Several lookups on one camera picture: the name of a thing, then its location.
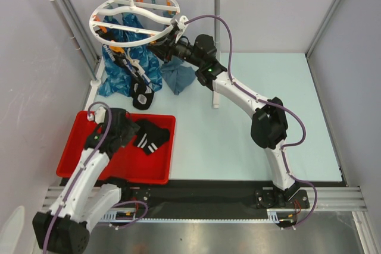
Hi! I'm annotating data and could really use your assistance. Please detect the black white-striped sock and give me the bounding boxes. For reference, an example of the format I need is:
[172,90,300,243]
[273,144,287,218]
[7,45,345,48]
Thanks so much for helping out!
[105,131,127,159]
[133,119,170,155]

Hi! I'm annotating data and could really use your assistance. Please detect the white round clip hanger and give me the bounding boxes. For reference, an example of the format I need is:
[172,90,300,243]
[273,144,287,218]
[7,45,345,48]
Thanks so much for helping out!
[89,0,183,48]

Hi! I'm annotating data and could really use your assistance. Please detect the yellow-orange clothes peg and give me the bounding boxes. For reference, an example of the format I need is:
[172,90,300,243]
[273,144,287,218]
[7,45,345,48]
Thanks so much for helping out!
[110,46,124,54]

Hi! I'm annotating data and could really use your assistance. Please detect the black blue sunrise sock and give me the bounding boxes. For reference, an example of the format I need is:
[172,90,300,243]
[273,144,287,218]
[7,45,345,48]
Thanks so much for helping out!
[102,44,142,83]

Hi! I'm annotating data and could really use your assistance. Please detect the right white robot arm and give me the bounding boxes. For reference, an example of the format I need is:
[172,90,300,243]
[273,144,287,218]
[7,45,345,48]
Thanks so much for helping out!
[148,34,299,207]

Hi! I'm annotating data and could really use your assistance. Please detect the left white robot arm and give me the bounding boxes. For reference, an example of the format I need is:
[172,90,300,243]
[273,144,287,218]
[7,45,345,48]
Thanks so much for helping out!
[32,103,140,253]

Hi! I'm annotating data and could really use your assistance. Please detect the teal t-shirt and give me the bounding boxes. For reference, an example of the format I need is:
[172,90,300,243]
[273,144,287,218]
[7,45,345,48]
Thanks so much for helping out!
[160,10,196,96]

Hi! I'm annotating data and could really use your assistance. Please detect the red plastic tray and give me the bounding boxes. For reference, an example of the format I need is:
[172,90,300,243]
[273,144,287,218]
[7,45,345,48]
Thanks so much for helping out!
[56,111,176,184]

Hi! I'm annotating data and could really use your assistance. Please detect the blue shark-print shorts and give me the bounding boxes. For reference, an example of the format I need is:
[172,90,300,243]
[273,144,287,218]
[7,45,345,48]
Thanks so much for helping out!
[98,11,164,98]

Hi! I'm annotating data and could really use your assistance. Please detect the white metal clothes rack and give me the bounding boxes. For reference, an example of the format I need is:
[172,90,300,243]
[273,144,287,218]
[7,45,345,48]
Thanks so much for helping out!
[49,0,221,108]

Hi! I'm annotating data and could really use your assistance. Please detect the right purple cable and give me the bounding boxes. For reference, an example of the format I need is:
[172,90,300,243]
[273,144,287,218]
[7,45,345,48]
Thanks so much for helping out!
[183,15,318,231]

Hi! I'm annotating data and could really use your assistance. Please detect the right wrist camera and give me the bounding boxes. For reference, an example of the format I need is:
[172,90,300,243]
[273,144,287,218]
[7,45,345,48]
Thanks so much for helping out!
[171,15,189,43]

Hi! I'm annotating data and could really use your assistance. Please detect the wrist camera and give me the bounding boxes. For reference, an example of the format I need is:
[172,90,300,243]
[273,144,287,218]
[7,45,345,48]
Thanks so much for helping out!
[87,106,107,124]
[171,15,189,43]

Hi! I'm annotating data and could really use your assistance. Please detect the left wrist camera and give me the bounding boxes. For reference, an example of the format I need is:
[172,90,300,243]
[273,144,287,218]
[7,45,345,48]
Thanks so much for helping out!
[87,106,107,124]

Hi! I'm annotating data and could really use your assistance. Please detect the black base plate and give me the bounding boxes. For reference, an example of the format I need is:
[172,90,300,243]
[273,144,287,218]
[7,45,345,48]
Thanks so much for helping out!
[59,178,348,221]

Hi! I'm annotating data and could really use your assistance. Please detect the aluminium frame rail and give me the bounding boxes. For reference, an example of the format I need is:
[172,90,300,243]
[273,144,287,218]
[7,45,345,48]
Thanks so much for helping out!
[41,185,368,222]

